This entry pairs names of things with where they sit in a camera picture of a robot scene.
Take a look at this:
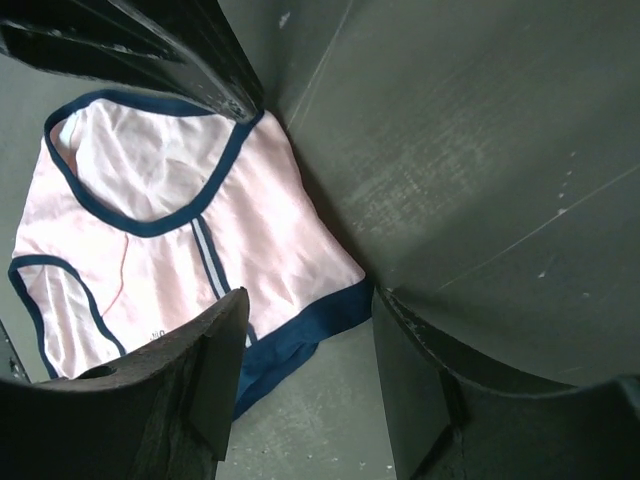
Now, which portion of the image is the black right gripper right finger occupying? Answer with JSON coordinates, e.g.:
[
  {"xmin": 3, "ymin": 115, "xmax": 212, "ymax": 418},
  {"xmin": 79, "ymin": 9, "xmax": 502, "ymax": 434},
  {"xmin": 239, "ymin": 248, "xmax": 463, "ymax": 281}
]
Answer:
[{"xmin": 372, "ymin": 289, "xmax": 639, "ymax": 479}]

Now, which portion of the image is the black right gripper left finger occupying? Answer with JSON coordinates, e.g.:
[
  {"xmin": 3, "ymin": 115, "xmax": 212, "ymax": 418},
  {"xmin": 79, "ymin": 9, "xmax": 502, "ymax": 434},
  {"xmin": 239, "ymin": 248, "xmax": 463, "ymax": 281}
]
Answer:
[{"xmin": 1, "ymin": 288, "xmax": 249, "ymax": 479}]

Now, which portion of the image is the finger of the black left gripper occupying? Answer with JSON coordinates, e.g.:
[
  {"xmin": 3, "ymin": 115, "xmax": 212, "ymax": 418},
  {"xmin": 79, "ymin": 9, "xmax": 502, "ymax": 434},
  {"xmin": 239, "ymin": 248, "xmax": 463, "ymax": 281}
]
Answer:
[{"xmin": 1, "ymin": 0, "xmax": 264, "ymax": 123}]

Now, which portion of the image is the pink underwear navy trim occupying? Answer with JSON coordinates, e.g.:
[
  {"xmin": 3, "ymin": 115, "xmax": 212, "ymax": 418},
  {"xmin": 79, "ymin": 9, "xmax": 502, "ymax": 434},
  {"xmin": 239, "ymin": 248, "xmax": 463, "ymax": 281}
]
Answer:
[{"xmin": 8, "ymin": 90, "xmax": 373, "ymax": 414}]

